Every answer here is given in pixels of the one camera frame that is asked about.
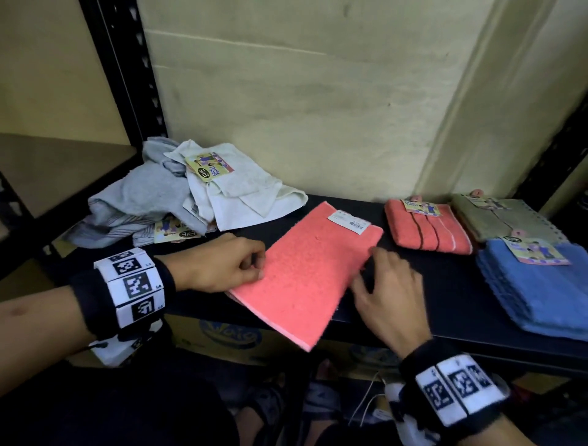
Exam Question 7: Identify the person's right hand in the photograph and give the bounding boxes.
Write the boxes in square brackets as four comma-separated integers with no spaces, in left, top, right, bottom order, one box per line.
[351,247,433,359]

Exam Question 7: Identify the colourful paper towel label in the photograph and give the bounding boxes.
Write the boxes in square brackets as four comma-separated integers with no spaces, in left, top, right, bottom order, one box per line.
[463,195,510,211]
[500,235,571,266]
[401,198,443,218]
[184,152,235,183]
[153,215,204,244]

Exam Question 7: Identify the plain pink towel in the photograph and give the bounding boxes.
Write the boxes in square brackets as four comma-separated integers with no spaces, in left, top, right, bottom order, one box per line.
[226,201,385,353]

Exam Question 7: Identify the folded coral striped towel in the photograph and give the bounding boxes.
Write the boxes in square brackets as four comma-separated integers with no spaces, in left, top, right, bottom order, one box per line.
[384,198,474,256]

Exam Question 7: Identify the folded olive green towel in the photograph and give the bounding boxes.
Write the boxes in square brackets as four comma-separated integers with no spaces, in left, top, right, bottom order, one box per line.
[450,193,569,245]

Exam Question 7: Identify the person's left forearm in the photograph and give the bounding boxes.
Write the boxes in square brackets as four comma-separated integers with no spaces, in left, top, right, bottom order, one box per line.
[0,285,98,397]

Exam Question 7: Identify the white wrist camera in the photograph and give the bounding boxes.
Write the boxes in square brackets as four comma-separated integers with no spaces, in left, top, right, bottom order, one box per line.
[383,381,443,446]
[89,318,164,368]

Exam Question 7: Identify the white barcode label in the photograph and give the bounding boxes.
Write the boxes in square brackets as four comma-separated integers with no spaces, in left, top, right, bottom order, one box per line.
[327,210,372,236]

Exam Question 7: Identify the black wristband with marker tags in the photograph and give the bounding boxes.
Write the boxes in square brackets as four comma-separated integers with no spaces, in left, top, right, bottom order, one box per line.
[69,248,177,342]
[399,339,511,443]

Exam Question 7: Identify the white cable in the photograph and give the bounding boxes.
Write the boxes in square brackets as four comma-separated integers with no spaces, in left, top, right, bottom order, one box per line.
[348,371,387,428]

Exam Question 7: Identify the person's black shorts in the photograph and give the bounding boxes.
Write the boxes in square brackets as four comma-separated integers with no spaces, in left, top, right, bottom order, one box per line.
[0,347,240,446]

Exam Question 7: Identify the crumpled white towel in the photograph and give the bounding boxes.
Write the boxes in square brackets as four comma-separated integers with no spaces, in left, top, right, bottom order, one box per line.
[164,140,309,232]

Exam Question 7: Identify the person's left hand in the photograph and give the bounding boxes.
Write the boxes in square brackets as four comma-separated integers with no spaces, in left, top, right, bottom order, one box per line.
[158,232,267,294]

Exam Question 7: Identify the folded blue towel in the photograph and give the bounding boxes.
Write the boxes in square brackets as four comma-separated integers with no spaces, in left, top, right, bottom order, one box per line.
[475,238,588,343]

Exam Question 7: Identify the crumpled grey towel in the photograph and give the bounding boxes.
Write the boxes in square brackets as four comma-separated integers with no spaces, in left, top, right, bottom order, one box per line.
[62,136,209,249]

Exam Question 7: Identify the black sandal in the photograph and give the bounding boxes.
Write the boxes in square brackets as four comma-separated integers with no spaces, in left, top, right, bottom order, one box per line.
[246,385,288,446]

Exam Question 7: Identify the cardboard box with blue logo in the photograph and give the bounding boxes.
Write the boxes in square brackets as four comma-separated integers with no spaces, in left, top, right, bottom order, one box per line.
[164,314,406,383]

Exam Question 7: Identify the black perforated shelf upright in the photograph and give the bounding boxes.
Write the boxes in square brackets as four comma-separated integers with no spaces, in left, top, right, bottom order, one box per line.
[512,92,588,213]
[78,0,169,149]

